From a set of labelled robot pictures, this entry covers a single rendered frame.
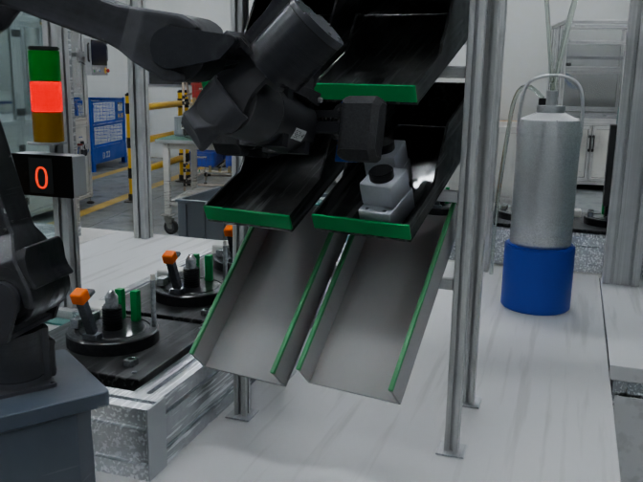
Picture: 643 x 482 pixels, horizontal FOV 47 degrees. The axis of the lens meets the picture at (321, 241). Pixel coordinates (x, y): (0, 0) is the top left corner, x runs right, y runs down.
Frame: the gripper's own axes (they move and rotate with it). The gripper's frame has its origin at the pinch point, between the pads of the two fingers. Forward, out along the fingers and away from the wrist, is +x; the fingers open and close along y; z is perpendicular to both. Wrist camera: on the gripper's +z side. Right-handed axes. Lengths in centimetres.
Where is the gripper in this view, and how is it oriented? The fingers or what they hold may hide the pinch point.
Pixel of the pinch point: (319, 136)
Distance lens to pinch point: 79.9
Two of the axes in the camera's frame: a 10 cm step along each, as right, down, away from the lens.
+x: 4.6, 0.6, 8.8
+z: 1.1, -9.9, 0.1
